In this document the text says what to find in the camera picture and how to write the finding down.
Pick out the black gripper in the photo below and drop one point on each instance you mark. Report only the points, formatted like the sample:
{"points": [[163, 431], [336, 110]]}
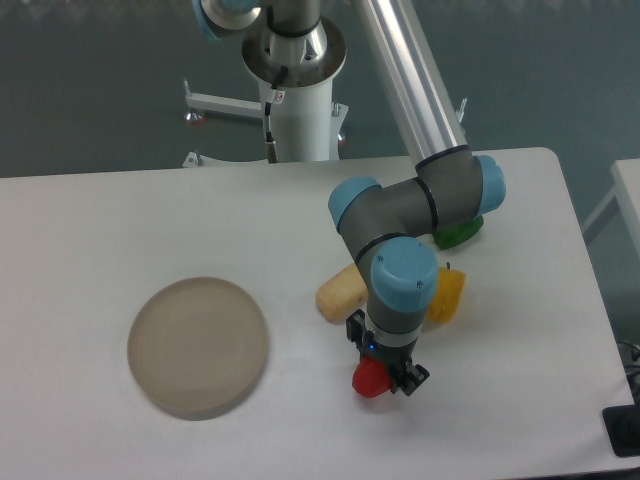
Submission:
{"points": [[406, 377]]}

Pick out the red pepper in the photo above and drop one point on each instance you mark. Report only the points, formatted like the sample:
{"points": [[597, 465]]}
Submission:
{"points": [[370, 378]]}

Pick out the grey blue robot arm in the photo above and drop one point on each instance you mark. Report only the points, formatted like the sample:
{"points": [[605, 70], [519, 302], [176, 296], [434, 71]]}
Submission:
{"points": [[382, 226]]}

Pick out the yellow pepper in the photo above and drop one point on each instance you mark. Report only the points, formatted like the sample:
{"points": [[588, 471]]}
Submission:
{"points": [[446, 300]]}

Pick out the green pepper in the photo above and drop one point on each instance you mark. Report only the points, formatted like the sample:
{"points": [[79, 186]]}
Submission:
{"points": [[454, 236]]}

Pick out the bread loaf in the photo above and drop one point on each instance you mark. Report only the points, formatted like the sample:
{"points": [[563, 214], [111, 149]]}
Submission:
{"points": [[342, 295]]}

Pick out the beige round plate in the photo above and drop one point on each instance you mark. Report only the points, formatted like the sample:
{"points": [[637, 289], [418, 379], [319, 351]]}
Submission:
{"points": [[198, 347]]}

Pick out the black device at edge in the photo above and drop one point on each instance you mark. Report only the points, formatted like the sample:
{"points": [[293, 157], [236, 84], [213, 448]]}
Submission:
{"points": [[622, 426]]}

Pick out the white side table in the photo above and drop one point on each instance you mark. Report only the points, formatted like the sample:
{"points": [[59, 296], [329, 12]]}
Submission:
{"points": [[622, 197]]}

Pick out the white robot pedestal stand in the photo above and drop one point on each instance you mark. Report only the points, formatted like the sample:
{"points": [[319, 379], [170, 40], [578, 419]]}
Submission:
{"points": [[301, 121]]}

